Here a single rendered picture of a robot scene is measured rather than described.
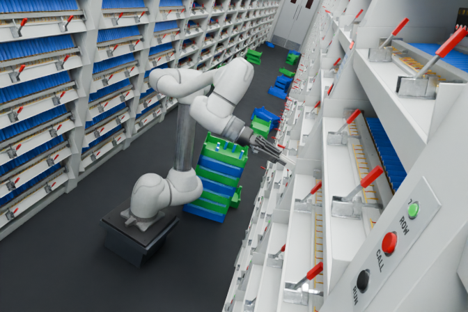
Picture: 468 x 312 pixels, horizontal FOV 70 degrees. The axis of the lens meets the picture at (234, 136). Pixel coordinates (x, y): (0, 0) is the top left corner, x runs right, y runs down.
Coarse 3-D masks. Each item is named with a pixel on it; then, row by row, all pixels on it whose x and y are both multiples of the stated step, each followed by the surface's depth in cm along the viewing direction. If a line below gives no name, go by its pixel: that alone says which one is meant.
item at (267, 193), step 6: (264, 192) 183; (270, 192) 183; (264, 198) 184; (264, 204) 179; (264, 210) 174; (264, 216) 167; (258, 222) 164; (258, 228) 160; (252, 240) 152; (252, 246) 148; (252, 252) 143; (246, 264) 138
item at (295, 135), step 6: (294, 132) 167; (300, 132) 166; (294, 138) 168; (294, 144) 163; (288, 150) 156; (288, 156) 151; (294, 156) 151; (288, 174) 135; (282, 180) 130; (282, 186) 126; (276, 192) 113; (276, 198) 113
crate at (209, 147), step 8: (208, 136) 232; (208, 144) 232; (216, 144) 236; (224, 144) 235; (232, 144) 235; (208, 152) 217; (216, 152) 216; (224, 152) 230; (240, 152) 237; (224, 160) 218; (232, 160) 218; (240, 160) 217
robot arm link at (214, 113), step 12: (204, 96) 124; (216, 96) 121; (192, 108) 121; (204, 108) 120; (216, 108) 120; (228, 108) 121; (204, 120) 121; (216, 120) 120; (228, 120) 121; (216, 132) 124
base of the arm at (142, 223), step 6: (126, 210) 186; (126, 216) 183; (132, 216) 181; (156, 216) 186; (162, 216) 191; (126, 222) 178; (132, 222) 180; (138, 222) 181; (144, 222) 182; (150, 222) 184; (144, 228) 180
